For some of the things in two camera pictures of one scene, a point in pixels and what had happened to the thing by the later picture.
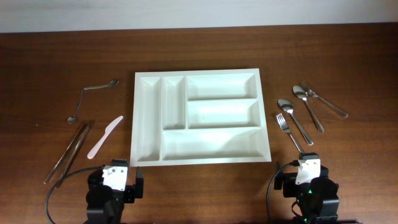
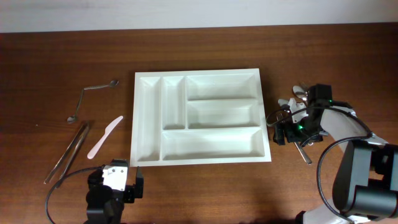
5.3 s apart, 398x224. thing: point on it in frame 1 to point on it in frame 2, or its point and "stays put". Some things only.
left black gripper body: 120,197 stays put
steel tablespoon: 303,93 stays put
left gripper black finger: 138,185 stays put
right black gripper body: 286,182 to 281,135
